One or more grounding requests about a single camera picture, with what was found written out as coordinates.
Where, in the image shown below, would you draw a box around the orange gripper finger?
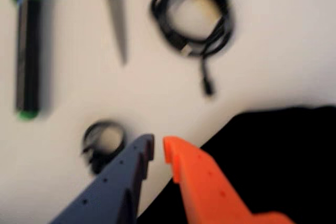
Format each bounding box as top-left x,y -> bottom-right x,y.
163,136 -> 296,224

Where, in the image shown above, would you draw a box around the scissors with blue handles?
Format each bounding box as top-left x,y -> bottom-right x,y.
100,0 -> 130,65

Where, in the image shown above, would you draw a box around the coiled black USB cable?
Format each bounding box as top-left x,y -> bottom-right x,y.
149,0 -> 236,97

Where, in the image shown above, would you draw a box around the black fabric bag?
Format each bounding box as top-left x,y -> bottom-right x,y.
136,105 -> 336,224

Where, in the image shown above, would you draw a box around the black marker with green cap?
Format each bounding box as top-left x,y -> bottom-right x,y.
10,0 -> 45,122

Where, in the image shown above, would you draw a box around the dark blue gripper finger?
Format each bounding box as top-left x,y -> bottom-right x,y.
48,133 -> 155,224

